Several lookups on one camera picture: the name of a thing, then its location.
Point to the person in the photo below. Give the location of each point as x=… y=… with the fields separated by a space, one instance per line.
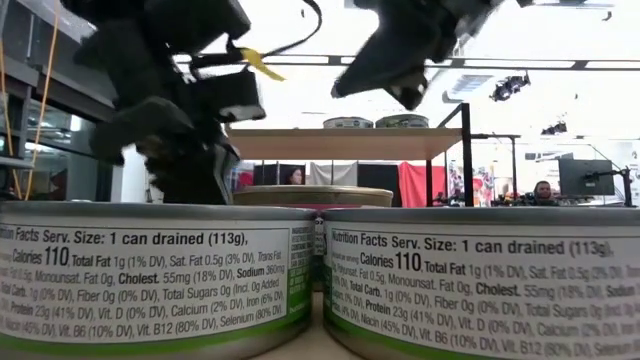
x=295 y=176
x=543 y=192

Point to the long ceiling light bar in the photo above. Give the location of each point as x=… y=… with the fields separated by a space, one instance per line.
x=525 y=63

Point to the black background stand frame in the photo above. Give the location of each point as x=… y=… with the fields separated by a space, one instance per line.
x=514 y=170

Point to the white hanging cloth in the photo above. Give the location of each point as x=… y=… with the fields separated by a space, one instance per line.
x=332 y=172

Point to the wooden shelf black metal frame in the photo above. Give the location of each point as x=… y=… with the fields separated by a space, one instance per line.
x=345 y=144

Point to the black ceiling rail fixture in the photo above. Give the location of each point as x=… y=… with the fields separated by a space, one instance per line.
x=570 y=5

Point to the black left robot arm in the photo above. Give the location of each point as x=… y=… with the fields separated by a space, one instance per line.
x=190 y=20

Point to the orange hanging cloth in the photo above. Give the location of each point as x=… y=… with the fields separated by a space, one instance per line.
x=415 y=182

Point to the red background panel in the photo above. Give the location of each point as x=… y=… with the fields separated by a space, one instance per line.
x=246 y=180

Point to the black computer monitor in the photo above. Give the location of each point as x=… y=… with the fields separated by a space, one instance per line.
x=585 y=177

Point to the blue pink label can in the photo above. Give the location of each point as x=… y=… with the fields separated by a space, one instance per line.
x=312 y=195

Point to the colourful printed tapestry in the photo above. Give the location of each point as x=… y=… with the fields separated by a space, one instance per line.
x=482 y=185

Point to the tuna can white green label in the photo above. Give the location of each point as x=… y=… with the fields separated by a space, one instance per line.
x=347 y=123
x=150 y=280
x=475 y=290

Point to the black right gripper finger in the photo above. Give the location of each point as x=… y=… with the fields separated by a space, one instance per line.
x=412 y=87
x=365 y=75

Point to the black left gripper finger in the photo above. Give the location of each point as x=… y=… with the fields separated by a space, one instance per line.
x=190 y=175
x=140 y=125

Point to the black ceiling spotlight cluster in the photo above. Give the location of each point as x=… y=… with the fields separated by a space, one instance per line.
x=510 y=86

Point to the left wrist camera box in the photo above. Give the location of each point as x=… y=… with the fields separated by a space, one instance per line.
x=227 y=95

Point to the silver ventilation duct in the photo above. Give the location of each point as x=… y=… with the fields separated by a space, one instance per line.
x=470 y=82

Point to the black partition panel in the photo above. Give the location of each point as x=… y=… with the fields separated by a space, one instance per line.
x=267 y=175
x=378 y=175

